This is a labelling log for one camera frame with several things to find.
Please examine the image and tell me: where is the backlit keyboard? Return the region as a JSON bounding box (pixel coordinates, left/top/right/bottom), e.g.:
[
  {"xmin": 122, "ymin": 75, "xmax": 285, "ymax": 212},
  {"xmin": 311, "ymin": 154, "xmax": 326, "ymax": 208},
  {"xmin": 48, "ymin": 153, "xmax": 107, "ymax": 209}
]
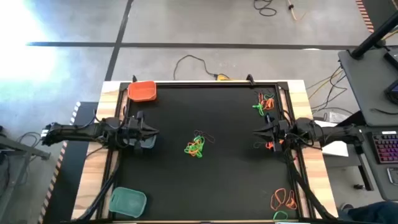
[{"xmin": 371, "ymin": 130, "xmax": 398, "ymax": 165}]

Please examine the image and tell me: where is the dark handheld device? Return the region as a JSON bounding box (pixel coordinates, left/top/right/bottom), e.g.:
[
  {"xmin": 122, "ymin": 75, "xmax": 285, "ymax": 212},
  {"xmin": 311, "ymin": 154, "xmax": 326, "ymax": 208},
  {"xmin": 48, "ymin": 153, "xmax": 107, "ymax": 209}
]
[{"xmin": 387, "ymin": 167, "xmax": 398, "ymax": 187}]

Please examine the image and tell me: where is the black cable on desk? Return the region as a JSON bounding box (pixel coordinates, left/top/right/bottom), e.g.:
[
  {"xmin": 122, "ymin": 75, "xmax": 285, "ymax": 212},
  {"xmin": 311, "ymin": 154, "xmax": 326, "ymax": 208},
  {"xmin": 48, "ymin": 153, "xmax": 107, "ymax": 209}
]
[{"xmin": 369, "ymin": 108, "xmax": 398, "ymax": 115}]

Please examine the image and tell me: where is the black table mat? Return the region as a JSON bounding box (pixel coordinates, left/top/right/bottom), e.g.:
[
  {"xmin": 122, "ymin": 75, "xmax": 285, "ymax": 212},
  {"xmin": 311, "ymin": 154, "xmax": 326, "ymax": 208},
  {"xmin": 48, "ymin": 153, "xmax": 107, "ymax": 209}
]
[{"xmin": 113, "ymin": 85, "xmax": 301, "ymax": 222}]

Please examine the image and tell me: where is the black desk leg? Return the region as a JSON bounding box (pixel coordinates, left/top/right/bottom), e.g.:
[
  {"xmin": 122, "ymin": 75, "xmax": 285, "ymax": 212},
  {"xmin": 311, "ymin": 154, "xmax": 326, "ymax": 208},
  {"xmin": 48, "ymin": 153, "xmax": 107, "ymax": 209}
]
[{"xmin": 357, "ymin": 146, "xmax": 374, "ymax": 191}]

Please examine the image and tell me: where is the black floor mat striped edge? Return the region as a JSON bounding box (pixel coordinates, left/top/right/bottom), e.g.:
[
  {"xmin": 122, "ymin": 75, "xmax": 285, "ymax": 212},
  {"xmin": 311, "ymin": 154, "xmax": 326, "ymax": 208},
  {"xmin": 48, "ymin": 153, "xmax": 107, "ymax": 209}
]
[
  {"xmin": 355, "ymin": 0, "xmax": 398, "ymax": 34},
  {"xmin": 37, "ymin": 101, "xmax": 100, "ymax": 224}
]

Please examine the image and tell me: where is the white paper sheet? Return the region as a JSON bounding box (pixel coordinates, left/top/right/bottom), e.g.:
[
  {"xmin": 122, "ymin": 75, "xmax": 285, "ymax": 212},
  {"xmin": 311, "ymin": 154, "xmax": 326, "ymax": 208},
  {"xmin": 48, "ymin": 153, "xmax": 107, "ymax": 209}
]
[{"xmin": 313, "ymin": 119, "xmax": 349, "ymax": 158}]

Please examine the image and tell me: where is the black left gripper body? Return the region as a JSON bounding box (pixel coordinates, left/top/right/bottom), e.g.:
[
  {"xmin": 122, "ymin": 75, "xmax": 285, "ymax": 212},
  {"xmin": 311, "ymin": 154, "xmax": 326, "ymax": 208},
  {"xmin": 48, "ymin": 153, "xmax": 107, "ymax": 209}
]
[{"xmin": 126, "ymin": 111, "xmax": 147, "ymax": 155}]

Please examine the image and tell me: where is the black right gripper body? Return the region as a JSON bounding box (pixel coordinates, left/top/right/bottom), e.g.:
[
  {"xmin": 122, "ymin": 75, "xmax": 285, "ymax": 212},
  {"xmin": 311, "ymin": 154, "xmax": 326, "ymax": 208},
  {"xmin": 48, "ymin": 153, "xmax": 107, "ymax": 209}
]
[{"xmin": 267, "ymin": 113, "xmax": 290, "ymax": 153}]

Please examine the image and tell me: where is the grey floor cable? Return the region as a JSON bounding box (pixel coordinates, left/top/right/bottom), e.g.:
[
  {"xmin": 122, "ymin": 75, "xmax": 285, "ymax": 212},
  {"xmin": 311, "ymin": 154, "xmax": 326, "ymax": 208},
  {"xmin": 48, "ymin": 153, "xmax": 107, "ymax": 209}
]
[{"xmin": 15, "ymin": 131, "xmax": 43, "ymax": 150}]

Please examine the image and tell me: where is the black coiled floor cable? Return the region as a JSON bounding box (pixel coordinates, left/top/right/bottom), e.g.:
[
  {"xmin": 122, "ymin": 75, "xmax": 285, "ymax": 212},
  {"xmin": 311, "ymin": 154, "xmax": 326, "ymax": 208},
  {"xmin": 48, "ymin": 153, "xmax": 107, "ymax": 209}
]
[{"xmin": 252, "ymin": 0, "xmax": 278, "ymax": 17}]

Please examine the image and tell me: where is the yellow floor cable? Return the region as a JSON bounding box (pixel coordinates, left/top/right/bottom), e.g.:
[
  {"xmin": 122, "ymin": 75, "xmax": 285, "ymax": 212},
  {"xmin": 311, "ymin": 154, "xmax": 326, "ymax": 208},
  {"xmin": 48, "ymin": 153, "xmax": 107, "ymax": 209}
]
[{"xmin": 286, "ymin": 0, "xmax": 307, "ymax": 21}]

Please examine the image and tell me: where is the black desk device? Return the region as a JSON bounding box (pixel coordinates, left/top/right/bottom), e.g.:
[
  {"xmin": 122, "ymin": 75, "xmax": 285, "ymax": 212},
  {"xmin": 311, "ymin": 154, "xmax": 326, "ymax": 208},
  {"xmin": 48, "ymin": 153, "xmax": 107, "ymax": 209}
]
[{"xmin": 383, "ymin": 49, "xmax": 398, "ymax": 71}]

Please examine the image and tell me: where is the black aluminium table frame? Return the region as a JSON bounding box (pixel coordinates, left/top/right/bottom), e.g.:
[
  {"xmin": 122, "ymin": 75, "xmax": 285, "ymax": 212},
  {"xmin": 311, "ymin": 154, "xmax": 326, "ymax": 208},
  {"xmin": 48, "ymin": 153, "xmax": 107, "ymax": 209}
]
[{"xmin": 71, "ymin": 80, "xmax": 338, "ymax": 224}]

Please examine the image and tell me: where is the orange plastic basket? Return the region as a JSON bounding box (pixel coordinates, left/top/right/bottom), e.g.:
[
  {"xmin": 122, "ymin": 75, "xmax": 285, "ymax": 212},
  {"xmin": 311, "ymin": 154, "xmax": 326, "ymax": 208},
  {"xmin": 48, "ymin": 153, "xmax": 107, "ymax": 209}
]
[{"xmin": 127, "ymin": 80, "xmax": 157, "ymax": 103}]

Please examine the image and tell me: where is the grey metal stand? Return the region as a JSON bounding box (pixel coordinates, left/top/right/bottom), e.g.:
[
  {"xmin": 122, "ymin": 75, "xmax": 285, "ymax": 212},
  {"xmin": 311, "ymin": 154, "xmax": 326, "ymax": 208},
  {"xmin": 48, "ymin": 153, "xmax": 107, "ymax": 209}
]
[{"xmin": 0, "ymin": 124, "xmax": 51, "ymax": 206}]

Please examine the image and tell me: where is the large orange rubber band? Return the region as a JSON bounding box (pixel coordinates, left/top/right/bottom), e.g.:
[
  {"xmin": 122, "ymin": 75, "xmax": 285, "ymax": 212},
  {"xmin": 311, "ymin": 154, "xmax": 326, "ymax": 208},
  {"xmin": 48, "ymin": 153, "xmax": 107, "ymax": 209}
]
[{"xmin": 270, "ymin": 187, "xmax": 287, "ymax": 212}]

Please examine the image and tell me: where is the dark tablet screen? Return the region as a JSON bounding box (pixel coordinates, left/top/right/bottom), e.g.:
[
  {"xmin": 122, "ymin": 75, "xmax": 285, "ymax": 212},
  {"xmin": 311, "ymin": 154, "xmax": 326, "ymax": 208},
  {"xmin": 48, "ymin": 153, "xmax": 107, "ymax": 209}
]
[{"xmin": 384, "ymin": 79, "xmax": 398, "ymax": 105}]

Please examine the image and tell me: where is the thin yellow cable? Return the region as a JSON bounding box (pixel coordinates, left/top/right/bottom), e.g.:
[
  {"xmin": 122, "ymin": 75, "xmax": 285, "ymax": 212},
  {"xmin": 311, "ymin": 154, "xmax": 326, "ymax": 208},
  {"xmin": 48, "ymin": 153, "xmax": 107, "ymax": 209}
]
[{"xmin": 307, "ymin": 67, "xmax": 345, "ymax": 100}]

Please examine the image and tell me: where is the teal plastic basket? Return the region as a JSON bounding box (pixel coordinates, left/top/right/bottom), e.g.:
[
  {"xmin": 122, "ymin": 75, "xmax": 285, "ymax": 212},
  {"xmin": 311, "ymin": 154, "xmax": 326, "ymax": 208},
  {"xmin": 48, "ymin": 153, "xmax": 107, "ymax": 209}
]
[{"xmin": 108, "ymin": 186, "xmax": 147, "ymax": 218}]

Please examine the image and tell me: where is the grey keyboard desk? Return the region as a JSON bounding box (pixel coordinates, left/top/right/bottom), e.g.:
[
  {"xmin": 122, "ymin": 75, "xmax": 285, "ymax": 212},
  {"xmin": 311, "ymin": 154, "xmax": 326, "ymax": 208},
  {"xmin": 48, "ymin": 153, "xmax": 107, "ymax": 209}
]
[{"xmin": 355, "ymin": 126, "xmax": 398, "ymax": 202}]

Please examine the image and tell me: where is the person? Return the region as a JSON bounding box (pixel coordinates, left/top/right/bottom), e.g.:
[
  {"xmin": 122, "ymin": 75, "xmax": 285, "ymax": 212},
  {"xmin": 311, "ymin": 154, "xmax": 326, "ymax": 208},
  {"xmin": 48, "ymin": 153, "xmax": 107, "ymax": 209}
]
[{"xmin": 338, "ymin": 200, "xmax": 398, "ymax": 224}]

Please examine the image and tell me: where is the blue-grey plastic basket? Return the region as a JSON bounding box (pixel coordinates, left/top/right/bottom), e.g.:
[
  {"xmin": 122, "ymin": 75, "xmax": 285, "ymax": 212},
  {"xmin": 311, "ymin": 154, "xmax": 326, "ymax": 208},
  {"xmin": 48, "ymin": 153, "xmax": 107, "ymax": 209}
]
[{"xmin": 124, "ymin": 135, "xmax": 157, "ymax": 149}]

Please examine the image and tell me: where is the small orange rubber band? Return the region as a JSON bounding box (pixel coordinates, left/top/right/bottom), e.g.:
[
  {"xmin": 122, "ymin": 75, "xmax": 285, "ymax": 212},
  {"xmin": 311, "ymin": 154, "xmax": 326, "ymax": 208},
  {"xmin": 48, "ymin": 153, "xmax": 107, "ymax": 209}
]
[{"xmin": 285, "ymin": 189, "xmax": 299, "ymax": 210}]

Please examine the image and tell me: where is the black pole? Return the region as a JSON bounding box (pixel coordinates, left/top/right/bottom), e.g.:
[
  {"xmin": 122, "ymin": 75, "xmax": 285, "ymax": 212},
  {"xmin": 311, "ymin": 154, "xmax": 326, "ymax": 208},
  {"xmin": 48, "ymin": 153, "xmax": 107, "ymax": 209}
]
[{"xmin": 350, "ymin": 11, "xmax": 398, "ymax": 60}]

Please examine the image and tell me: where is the thin black cable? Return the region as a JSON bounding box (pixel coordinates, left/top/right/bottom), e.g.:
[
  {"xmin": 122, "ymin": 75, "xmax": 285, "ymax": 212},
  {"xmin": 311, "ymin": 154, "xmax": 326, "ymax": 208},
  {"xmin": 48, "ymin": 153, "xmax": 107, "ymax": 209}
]
[{"xmin": 310, "ymin": 71, "xmax": 354, "ymax": 114}]

